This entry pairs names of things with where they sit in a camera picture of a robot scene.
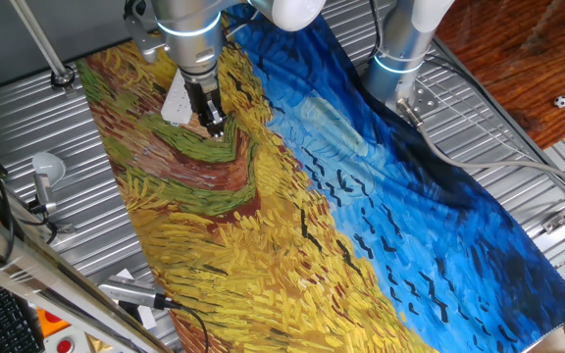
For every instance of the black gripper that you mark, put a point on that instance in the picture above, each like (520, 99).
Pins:
(199, 90)

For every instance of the white power strip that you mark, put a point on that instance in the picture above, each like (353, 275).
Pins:
(174, 108)

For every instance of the painted wheat field cloth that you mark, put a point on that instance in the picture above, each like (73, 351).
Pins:
(312, 220)

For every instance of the white paper card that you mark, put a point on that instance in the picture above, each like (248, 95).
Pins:
(124, 273)
(147, 317)

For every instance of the metal pole with round base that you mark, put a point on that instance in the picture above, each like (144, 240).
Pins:
(42, 41)

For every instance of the orange box with red button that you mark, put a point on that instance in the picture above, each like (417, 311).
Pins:
(54, 326)

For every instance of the grey box with red button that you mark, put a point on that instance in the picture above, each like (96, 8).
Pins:
(64, 345)

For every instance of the small soccer ball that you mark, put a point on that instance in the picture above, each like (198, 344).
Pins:
(561, 101)

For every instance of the silver depth camera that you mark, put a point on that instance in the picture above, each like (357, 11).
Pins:
(130, 291)

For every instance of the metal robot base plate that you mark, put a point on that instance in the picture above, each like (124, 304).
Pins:
(427, 100)

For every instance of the aluminium frame beam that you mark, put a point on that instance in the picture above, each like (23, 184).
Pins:
(42, 279)

